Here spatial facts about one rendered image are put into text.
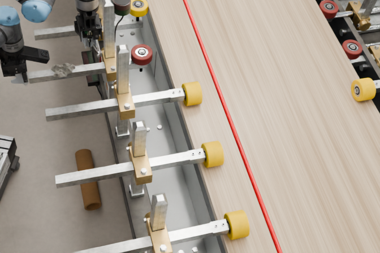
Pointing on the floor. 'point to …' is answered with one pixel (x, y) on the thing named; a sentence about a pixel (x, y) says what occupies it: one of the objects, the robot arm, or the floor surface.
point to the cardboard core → (90, 192)
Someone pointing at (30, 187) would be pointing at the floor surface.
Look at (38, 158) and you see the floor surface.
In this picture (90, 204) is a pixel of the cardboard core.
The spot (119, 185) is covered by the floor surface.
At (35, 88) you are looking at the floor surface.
